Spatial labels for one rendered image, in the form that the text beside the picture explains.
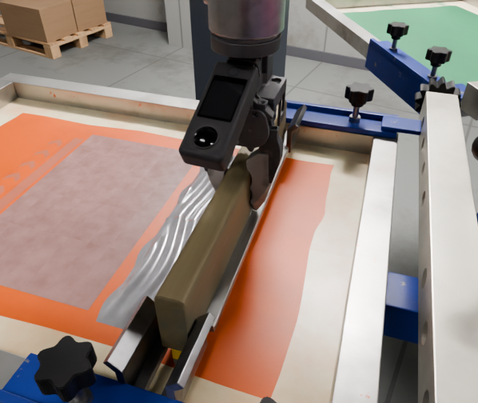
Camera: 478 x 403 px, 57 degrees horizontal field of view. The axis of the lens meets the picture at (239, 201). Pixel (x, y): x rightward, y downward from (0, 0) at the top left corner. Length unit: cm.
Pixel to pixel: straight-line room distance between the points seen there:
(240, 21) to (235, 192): 18
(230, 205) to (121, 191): 25
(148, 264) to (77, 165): 27
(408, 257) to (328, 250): 146
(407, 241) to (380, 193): 147
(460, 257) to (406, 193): 191
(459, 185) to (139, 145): 50
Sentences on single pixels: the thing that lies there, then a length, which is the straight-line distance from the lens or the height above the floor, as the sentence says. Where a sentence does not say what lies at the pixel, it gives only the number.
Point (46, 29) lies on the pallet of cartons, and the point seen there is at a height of 23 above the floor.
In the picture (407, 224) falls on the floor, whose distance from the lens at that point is 219.
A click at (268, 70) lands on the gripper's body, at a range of 51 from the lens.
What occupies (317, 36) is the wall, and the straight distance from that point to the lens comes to 383.
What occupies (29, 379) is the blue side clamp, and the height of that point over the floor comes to 100.
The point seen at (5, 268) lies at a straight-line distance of 61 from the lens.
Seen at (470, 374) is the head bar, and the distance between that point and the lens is 40.
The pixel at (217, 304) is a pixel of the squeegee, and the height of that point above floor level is 100.
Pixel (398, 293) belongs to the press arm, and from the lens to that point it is 60.
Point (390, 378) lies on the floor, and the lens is 163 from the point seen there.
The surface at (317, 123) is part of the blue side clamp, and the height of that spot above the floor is 100.
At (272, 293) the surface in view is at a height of 96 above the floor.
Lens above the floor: 135
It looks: 39 degrees down
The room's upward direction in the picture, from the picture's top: straight up
